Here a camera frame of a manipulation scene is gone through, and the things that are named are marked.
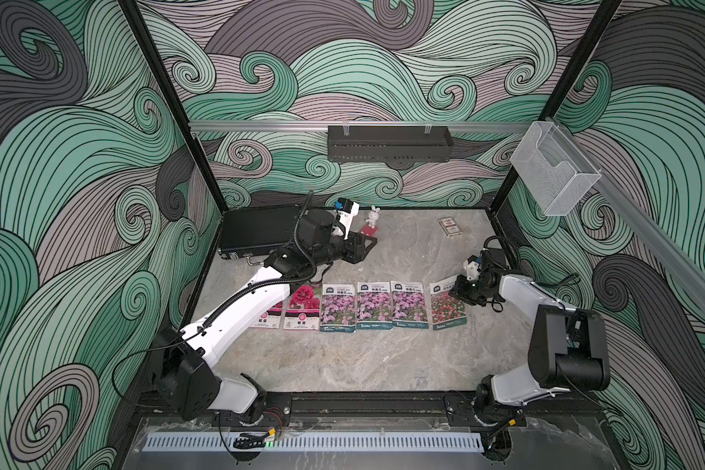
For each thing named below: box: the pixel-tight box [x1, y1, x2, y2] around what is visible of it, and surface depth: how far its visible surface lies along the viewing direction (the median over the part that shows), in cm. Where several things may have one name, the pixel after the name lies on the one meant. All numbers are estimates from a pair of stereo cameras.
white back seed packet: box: [319, 282, 357, 333], surface depth 92 cm
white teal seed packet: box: [356, 281, 394, 330], surface depth 93 cm
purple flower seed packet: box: [390, 280, 429, 329], surface depth 94 cm
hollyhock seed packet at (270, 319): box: [249, 301, 283, 329], surface depth 90 cm
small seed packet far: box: [437, 216, 464, 237], surface depth 116 cm
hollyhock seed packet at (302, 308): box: [282, 283, 321, 331], surface depth 93 cm
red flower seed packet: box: [428, 275, 468, 331], surface depth 90 cm
